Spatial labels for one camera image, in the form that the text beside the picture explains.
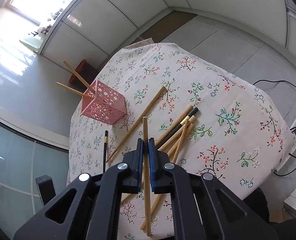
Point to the red waste basket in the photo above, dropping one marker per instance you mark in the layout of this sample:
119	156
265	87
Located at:
86	71

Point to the white kitchen cabinets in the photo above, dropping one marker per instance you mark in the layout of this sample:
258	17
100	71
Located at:
94	29

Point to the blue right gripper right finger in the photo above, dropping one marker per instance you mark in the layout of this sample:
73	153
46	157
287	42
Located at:
152	160

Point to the white power strip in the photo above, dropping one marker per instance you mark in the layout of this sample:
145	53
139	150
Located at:
290	147

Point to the pink perforated utensil holder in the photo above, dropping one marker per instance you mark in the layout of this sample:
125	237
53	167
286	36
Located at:
106	104

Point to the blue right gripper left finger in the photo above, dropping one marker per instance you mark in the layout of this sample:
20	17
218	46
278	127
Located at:
139	154

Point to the floral tablecloth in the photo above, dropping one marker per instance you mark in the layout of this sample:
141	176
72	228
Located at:
206	118

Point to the bamboo chopstick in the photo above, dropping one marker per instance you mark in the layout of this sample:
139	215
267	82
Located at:
73	91
148	107
146	174
79	76
180	136
163	136

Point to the black chopstick gold band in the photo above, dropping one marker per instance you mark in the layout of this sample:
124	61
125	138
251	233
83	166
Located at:
178	125
105	151

